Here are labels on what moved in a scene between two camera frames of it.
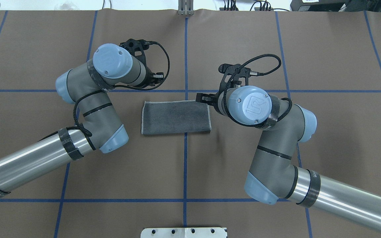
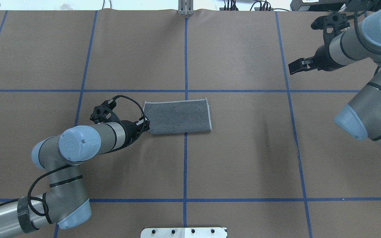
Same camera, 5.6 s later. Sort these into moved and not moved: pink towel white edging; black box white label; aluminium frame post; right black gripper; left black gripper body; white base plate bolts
Moved: left black gripper body; right black gripper
Not moved: white base plate bolts; aluminium frame post; pink towel white edging; black box white label
